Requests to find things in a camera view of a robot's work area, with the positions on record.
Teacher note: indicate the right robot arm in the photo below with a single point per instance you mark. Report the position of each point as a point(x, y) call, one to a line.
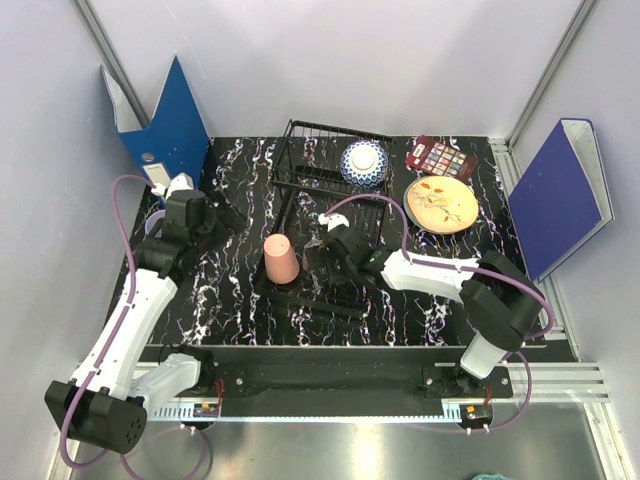
point(500, 301)

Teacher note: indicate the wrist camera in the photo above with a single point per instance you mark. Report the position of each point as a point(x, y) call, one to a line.
point(178, 183)
point(333, 220)

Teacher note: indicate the lavender cup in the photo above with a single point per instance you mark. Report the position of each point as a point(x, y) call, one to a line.
point(154, 224)

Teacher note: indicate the clear glass cup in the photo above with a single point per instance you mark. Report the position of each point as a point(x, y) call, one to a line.
point(313, 258)

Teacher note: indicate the black wire dish rack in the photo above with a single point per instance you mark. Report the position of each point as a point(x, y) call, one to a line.
point(307, 175)

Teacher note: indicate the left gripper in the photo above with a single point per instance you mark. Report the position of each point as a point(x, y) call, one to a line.
point(228, 223)

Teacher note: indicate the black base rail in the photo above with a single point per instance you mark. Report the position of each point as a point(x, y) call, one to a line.
point(329, 383)

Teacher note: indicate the beige bird plate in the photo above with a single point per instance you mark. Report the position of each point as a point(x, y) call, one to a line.
point(440, 204)

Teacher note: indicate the blue binder left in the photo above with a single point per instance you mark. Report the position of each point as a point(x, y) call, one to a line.
point(175, 143)

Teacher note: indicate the pink cup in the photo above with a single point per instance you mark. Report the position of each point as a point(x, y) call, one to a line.
point(281, 264)

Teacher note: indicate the blue patterned bowl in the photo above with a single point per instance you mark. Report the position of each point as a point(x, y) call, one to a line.
point(364, 163)

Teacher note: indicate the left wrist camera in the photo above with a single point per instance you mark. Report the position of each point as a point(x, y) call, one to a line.
point(178, 183)

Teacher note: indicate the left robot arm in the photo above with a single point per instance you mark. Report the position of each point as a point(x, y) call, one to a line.
point(103, 404)

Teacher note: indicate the teal cloth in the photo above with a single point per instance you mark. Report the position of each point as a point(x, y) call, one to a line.
point(487, 476)

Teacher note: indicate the red card booklet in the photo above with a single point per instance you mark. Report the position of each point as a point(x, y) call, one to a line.
point(437, 157)

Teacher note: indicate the purple binder right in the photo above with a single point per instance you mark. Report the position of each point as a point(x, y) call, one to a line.
point(562, 199)

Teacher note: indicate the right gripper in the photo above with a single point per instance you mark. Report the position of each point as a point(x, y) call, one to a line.
point(325, 257)

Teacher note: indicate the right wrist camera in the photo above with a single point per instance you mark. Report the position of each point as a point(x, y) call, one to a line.
point(333, 220)

